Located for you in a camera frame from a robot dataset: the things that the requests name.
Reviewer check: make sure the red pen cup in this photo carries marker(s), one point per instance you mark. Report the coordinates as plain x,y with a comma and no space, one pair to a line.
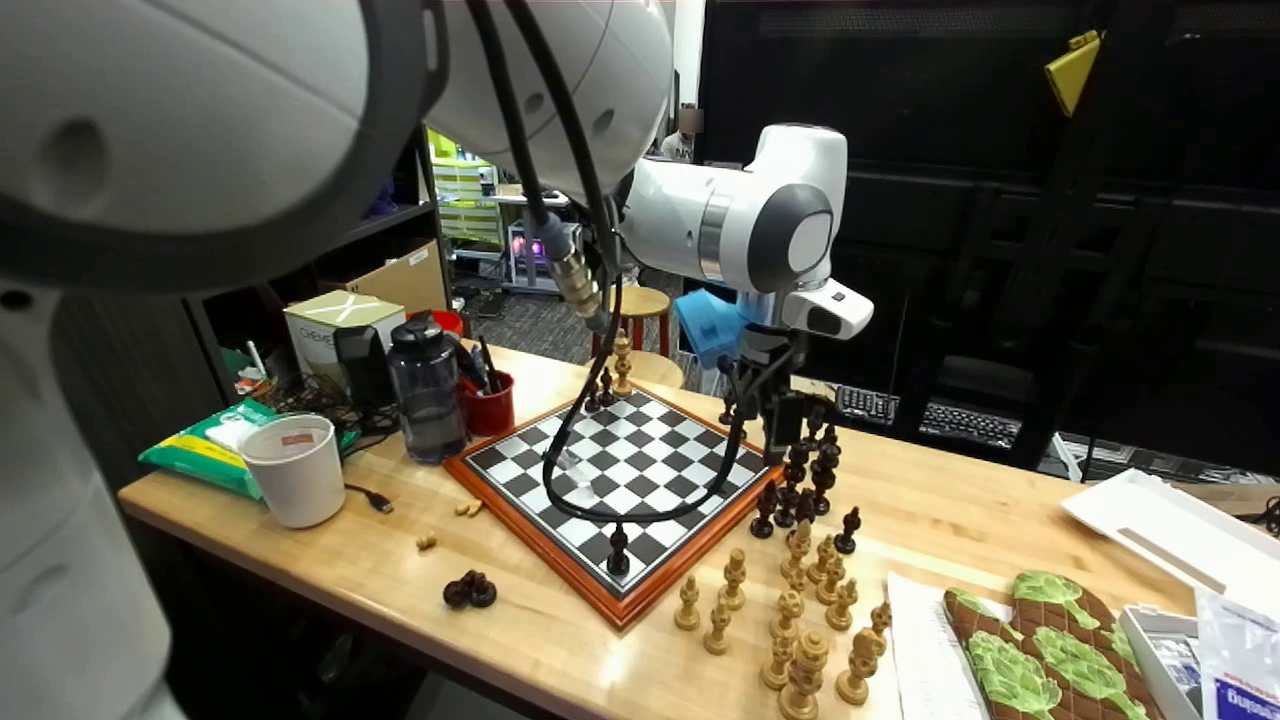
491,404

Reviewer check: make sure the white paper cup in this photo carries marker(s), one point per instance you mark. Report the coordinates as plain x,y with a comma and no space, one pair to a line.
299,465

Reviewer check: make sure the chessboard with orange frame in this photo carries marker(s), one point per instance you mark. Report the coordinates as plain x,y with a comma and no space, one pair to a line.
627,455

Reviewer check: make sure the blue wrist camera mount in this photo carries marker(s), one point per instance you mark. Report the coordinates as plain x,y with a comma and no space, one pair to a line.
705,321

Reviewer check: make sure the green plastic crate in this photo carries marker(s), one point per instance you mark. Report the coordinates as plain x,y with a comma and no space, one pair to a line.
467,200

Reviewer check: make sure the dark water bottle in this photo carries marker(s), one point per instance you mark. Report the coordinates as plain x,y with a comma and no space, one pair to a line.
424,394

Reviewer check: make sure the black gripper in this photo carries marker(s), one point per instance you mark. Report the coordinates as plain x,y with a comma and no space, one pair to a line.
779,367

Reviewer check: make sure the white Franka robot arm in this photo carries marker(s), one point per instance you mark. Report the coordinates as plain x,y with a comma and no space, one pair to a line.
201,135

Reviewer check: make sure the white printed paper sheet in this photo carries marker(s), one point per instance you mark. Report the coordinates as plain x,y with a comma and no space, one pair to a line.
921,655

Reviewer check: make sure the small wooden bit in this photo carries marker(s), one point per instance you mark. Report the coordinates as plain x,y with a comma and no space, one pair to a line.
424,543
468,505

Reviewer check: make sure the light wooden chess piece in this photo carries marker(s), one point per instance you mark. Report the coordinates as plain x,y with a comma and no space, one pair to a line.
717,625
799,579
843,608
861,667
882,623
733,579
784,612
803,687
799,543
830,567
779,661
690,600
623,360

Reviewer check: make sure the green wipes pack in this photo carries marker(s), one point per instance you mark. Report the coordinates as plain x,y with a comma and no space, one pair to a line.
201,445

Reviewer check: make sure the clear plastic bag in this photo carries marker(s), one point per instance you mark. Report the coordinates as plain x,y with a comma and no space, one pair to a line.
1234,655

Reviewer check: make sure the round wooden stool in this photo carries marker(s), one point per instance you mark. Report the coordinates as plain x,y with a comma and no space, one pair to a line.
645,305

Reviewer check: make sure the white Chemex box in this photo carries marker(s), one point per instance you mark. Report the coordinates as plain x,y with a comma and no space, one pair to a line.
340,321

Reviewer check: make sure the open cardboard box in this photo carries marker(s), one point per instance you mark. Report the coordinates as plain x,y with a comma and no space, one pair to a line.
400,282

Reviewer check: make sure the yellow triangular sign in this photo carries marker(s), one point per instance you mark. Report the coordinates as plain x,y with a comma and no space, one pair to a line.
1073,74

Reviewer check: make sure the small black chess piece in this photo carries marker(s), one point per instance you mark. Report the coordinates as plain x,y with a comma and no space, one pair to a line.
468,588

